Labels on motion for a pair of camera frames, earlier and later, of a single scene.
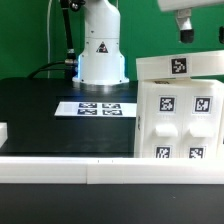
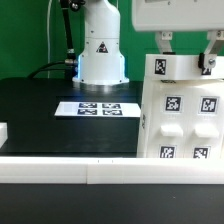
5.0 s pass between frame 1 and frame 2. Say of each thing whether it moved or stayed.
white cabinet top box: moved
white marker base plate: stayed
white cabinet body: stayed
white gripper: moved
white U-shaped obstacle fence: stayed
